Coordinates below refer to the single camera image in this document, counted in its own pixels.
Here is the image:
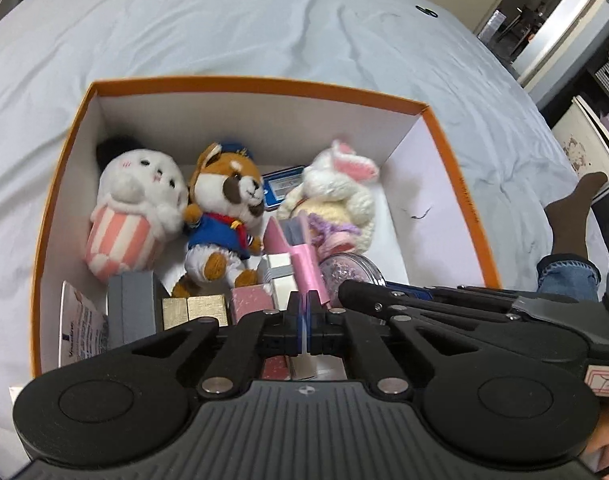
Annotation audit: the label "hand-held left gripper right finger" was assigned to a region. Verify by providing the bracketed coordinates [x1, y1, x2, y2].
[309, 292, 515, 394]

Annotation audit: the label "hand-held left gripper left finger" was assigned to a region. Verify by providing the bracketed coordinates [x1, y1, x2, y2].
[99, 292, 305, 394]

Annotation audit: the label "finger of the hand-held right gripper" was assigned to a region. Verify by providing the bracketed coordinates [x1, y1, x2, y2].
[385, 282, 605, 302]
[339, 280, 583, 361]

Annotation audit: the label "round glitter jar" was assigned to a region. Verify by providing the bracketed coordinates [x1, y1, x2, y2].
[319, 252, 385, 306]

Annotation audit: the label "pink oblong case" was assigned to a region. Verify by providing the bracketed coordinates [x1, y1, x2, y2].
[231, 284, 291, 382]

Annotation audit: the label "pink wallet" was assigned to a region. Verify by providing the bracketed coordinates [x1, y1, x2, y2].
[263, 212, 331, 307]

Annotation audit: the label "white long case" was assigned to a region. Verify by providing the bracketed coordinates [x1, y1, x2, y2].
[257, 252, 299, 301]

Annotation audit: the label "orange cardboard box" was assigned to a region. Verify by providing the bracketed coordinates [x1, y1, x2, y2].
[31, 76, 501, 378]

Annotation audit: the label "gold brown box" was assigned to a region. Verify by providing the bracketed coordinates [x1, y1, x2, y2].
[162, 294, 228, 331]

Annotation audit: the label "white crochet bunny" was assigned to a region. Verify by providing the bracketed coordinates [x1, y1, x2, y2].
[276, 137, 383, 256]

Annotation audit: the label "blue card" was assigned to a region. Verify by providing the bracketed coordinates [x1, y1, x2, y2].
[262, 164, 308, 211]

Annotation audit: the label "red panda plush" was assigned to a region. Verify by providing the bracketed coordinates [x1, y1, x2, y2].
[172, 140, 265, 298]

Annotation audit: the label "grey box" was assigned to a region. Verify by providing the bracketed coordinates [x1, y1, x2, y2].
[107, 270, 165, 348]

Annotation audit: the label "white plush with black ear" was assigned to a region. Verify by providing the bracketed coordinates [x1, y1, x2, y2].
[84, 135, 189, 283]

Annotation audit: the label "person's right hand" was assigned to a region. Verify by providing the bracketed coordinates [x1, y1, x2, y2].
[585, 397, 609, 471]

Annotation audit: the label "person's right leg in jeans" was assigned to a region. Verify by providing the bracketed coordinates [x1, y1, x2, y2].
[536, 254, 601, 303]

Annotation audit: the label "cream printed board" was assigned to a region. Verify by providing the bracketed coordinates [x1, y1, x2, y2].
[552, 95, 609, 181]

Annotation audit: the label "white door frame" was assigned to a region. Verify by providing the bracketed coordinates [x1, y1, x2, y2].
[512, 0, 609, 106]

